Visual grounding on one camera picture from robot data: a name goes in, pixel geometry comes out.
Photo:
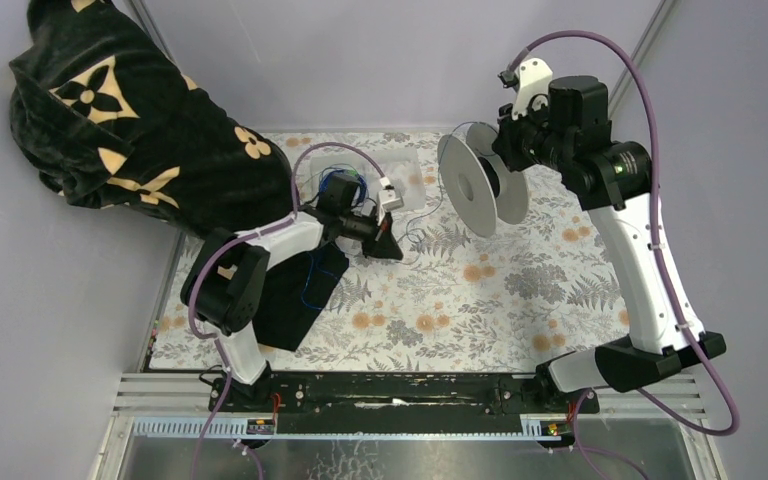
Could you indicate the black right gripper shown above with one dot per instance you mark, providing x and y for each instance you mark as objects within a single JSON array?
[{"x": 505, "y": 142}]

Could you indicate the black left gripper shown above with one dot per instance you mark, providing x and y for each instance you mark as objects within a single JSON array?
[{"x": 380, "y": 242}]

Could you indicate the white perforated spool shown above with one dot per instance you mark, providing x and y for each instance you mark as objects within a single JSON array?
[{"x": 476, "y": 181}]

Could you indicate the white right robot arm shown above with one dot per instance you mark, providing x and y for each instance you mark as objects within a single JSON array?
[{"x": 563, "y": 124}]

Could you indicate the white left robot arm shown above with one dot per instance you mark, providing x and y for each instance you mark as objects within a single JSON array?
[{"x": 224, "y": 288}]

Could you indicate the black folded cloth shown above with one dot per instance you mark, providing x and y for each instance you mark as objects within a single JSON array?
[{"x": 295, "y": 293}]

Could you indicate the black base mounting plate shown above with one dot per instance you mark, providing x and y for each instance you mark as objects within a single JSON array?
[{"x": 336, "y": 403}]

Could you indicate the black patterned plush blanket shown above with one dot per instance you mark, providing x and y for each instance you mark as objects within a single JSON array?
[{"x": 108, "y": 120}]

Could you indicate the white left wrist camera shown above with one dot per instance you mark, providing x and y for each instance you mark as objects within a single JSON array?
[{"x": 388, "y": 197}]

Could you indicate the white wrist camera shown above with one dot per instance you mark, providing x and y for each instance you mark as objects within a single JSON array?
[
  {"x": 530, "y": 80},
  {"x": 388, "y": 197}
]

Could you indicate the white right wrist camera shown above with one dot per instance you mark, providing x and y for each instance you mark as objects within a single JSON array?
[{"x": 530, "y": 80}]

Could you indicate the coiled blue cable green tie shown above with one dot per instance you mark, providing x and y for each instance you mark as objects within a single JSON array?
[{"x": 352, "y": 176}]

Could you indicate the aluminium frame rails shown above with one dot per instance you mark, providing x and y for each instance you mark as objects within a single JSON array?
[{"x": 163, "y": 428}]

